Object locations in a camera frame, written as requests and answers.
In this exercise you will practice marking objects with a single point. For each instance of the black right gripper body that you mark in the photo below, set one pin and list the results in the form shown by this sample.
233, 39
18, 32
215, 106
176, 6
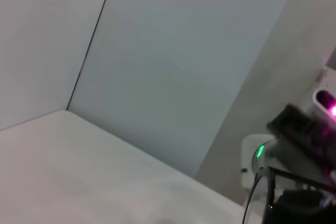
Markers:
299, 155

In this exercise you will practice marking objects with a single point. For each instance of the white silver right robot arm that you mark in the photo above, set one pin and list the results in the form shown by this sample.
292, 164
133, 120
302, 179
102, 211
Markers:
249, 155

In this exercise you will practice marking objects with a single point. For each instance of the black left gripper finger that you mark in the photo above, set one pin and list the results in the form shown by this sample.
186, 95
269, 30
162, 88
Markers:
299, 208

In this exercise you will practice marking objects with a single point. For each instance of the black thin-frame glasses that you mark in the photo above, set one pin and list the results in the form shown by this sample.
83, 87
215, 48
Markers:
271, 187

